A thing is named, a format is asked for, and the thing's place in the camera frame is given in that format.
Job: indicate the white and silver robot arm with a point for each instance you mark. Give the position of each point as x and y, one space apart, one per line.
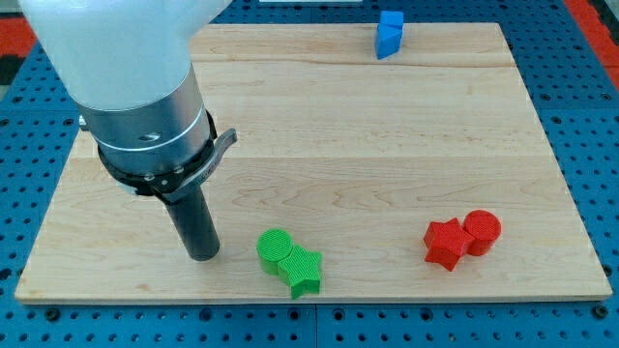
127 65

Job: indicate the light wooden board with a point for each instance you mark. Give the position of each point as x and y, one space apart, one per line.
354 157

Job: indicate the green cylinder block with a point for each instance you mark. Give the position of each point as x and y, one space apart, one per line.
273 246

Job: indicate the green star block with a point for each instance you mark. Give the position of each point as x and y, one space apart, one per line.
301 271

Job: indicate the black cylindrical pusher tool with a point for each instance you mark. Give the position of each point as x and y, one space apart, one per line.
192 219

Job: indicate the black clamp with grey lever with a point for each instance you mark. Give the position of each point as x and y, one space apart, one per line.
177 172

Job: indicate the red star block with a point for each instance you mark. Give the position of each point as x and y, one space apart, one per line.
447 242

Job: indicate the blue triangular block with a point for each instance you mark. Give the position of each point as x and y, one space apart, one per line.
387 40

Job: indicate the blue cube block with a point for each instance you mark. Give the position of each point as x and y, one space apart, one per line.
392 18

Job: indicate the red cylinder block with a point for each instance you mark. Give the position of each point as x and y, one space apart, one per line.
485 228

